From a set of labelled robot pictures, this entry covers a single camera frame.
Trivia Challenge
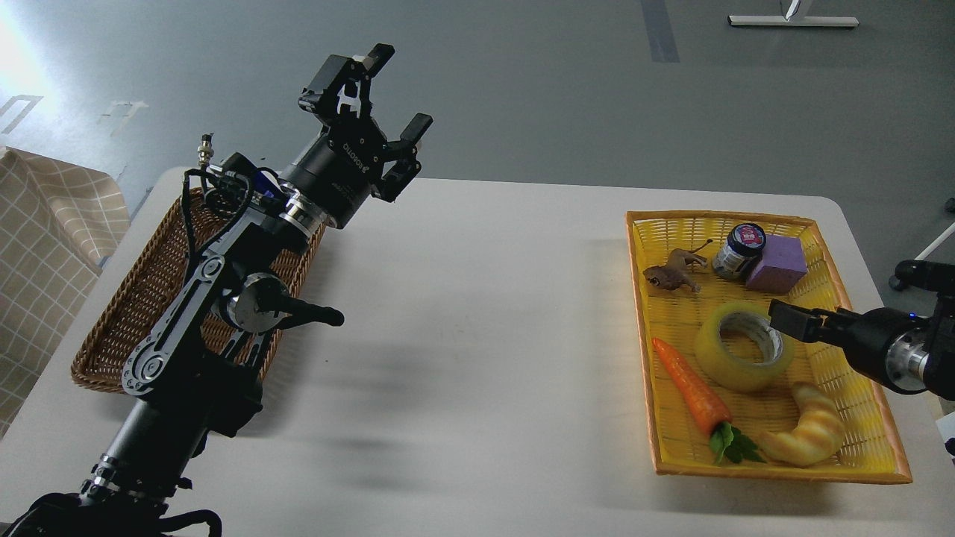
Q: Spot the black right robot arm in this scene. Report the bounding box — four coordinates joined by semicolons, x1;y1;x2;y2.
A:
768;260;954;401

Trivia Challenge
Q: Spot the brown wicker basket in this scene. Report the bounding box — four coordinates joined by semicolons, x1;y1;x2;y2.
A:
71;187;325;393

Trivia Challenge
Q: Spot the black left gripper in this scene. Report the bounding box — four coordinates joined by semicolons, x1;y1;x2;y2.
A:
280;43;433;229

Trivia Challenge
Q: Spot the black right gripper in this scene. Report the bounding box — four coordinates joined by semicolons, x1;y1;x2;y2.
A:
768;299;927;389

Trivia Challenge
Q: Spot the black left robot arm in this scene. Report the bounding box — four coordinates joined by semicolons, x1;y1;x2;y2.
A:
4;43;433;536

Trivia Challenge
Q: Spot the yellow tape roll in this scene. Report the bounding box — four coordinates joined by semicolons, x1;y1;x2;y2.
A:
695;301;795;393

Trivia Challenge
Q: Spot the white stand leg with wheel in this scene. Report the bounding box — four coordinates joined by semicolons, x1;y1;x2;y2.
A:
888;197;954;292

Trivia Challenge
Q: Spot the small glass jar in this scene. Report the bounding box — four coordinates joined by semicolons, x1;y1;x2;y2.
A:
712;223;767;280

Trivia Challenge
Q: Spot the toy croissant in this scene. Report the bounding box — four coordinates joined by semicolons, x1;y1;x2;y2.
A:
757;382;846;467

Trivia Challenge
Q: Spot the purple foam block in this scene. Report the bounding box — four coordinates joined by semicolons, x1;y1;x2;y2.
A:
745;234;808;295

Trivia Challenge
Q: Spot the white metal stand base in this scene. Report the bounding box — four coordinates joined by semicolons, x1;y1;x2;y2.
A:
727;1;860;28

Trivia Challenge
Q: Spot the orange toy carrot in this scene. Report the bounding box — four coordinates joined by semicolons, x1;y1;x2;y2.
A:
651;337;766;465

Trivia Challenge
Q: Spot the beige checkered cloth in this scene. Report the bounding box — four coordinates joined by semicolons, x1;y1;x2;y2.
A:
1;146;130;434

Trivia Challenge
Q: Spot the yellow plastic basket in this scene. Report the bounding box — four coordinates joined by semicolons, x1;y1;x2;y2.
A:
625;210;912;485

